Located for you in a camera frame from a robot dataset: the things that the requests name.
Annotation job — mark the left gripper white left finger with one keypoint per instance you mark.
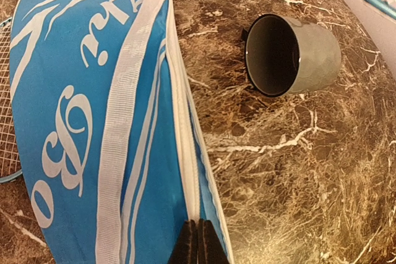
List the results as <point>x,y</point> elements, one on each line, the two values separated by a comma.
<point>185,249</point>

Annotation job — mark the grey tube cap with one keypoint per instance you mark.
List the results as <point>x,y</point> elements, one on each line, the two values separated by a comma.
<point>284,55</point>

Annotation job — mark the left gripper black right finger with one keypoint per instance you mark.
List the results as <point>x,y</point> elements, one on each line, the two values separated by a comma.
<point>210,250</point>

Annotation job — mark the blue racket cover bag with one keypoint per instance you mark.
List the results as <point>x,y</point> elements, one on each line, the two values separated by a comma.
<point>110,144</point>

